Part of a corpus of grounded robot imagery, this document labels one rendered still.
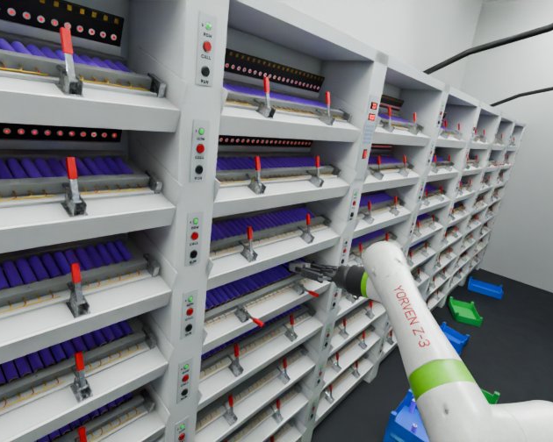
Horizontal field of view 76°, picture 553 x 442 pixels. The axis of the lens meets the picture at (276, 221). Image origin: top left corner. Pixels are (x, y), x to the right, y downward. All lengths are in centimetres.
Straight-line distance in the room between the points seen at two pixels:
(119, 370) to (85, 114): 53
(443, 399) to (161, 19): 85
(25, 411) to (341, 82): 119
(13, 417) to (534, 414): 91
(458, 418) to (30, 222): 75
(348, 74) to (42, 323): 109
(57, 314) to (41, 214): 19
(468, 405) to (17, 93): 83
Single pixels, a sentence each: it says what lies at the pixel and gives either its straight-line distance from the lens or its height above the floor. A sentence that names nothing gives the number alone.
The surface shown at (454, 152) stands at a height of 137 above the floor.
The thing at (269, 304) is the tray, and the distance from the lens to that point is 113.
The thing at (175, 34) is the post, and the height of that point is 158.
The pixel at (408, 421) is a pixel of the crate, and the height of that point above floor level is 32.
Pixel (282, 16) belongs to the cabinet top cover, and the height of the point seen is 167.
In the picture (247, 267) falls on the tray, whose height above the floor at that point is 106.
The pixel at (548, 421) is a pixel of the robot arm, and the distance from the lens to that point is 83.
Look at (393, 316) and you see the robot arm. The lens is 86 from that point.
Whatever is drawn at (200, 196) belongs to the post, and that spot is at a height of 128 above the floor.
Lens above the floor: 147
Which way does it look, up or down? 17 degrees down
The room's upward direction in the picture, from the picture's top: 8 degrees clockwise
